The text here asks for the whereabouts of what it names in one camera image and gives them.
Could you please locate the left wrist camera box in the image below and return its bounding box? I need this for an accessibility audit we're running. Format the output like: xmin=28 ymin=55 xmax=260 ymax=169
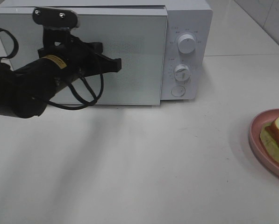
xmin=32 ymin=7 xmax=80 ymax=29

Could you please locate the white microwave oven body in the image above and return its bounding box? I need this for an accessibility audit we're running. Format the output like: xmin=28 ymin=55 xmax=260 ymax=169
xmin=0 ymin=0 xmax=213 ymax=102

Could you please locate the white upper power knob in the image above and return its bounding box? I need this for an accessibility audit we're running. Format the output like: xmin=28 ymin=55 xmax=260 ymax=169
xmin=177 ymin=34 xmax=196 ymax=54

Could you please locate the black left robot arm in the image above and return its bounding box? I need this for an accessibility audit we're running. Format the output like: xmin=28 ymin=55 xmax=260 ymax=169
xmin=0 ymin=28 xmax=122 ymax=119

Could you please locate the white bread sandwich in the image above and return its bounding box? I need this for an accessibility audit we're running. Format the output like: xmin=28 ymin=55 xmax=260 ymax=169
xmin=260 ymin=117 xmax=279 ymax=164

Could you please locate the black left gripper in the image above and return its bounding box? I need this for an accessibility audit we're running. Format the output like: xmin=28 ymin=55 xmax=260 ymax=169
xmin=37 ymin=27 xmax=122 ymax=82

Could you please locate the pink round plate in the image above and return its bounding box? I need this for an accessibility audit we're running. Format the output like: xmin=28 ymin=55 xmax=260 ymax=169
xmin=248 ymin=108 xmax=279 ymax=178

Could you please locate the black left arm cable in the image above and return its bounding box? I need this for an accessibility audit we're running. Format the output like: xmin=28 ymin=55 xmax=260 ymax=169
xmin=0 ymin=28 xmax=105 ymax=111

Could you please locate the white timer knob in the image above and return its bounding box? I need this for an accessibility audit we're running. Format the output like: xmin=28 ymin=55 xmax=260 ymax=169
xmin=174 ymin=64 xmax=192 ymax=82

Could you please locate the white microwave door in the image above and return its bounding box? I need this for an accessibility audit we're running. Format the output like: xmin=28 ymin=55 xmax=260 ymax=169
xmin=0 ymin=7 xmax=167 ymax=105

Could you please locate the round door release button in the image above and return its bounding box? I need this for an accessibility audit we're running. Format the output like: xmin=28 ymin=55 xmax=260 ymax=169
xmin=171 ymin=86 xmax=186 ymax=97

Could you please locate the white adjacent table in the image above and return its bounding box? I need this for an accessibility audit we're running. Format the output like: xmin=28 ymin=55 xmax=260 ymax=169
xmin=205 ymin=0 xmax=279 ymax=56

